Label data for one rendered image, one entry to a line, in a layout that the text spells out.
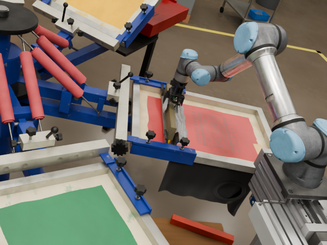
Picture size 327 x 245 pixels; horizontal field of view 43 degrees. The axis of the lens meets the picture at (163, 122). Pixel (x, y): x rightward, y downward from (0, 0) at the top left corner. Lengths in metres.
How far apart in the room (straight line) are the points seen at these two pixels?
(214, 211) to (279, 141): 1.84
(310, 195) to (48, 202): 0.94
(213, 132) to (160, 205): 1.02
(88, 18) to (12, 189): 1.29
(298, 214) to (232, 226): 1.63
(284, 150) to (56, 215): 0.82
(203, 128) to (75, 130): 1.54
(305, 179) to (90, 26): 1.50
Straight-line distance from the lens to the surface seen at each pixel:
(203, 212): 3.16
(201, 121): 2.26
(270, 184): 1.71
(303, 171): 1.60
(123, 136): 1.82
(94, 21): 2.56
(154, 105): 2.26
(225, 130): 2.28
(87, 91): 2.06
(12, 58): 2.00
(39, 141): 1.66
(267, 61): 1.54
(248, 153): 2.19
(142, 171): 3.28
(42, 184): 1.64
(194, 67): 1.88
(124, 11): 2.58
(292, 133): 1.42
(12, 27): 1.88
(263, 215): 1.55
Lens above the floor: 2.14
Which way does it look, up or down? 33 degrees down
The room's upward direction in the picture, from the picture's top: 19 degrees clockwise
